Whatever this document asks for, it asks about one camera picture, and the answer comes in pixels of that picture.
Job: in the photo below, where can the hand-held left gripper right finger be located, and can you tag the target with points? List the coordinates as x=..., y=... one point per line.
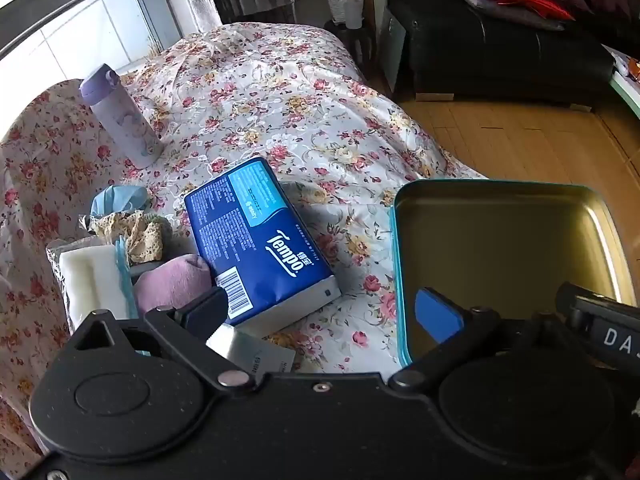
x=436, y=312

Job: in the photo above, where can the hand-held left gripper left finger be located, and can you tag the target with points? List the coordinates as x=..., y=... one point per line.
x=202, y=312

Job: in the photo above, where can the pink soft cloth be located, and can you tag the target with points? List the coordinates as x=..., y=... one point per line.
x=167, y=282

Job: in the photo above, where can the teal metal tin box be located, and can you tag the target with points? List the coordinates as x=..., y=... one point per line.
x=500, y=255

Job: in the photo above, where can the light blue cloth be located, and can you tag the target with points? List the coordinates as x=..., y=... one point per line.
x=120, y=199

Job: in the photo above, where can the silver foil packet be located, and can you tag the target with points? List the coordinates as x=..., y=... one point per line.
x=250, y=352

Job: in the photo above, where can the blue tissue pack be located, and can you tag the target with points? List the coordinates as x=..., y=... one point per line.
x=255, y=240

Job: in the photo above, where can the beige lace cloth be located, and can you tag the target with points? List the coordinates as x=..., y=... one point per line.
x=135, y=232

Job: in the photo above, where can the white sponge in wrapper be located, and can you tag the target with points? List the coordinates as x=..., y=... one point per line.
x=92, y=280

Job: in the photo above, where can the purple thermos bottle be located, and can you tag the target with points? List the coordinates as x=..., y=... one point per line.
x=122, y=120

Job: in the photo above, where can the floral bedspread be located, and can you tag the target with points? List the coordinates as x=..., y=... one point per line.
x=280, y=110

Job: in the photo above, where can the black leather sofa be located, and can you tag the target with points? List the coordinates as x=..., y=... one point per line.
x=490, y=50

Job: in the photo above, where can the dark round stool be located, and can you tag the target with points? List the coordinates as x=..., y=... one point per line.
x=352, y=42

